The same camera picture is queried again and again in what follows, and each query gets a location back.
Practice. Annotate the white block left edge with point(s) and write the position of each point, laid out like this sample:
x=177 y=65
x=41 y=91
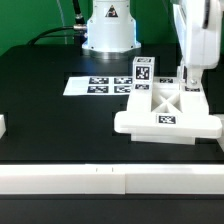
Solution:
x=2 y=125

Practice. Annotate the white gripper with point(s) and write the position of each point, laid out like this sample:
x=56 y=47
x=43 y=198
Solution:
x=198 y=24

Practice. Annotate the white tagged cube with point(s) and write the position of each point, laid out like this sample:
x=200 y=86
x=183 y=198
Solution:
x=143 y=72

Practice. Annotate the white chair back frame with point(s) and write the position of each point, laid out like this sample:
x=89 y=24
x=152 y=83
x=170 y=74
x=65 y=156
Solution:
x=168 y=108

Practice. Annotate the white chair seat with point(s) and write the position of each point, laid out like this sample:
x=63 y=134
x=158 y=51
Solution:
x=163 y=139

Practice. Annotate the marker sheet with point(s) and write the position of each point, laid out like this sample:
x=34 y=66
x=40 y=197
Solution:
x=97 y=85

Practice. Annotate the white front rail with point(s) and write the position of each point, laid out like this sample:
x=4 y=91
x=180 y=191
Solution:
x=112 y=179

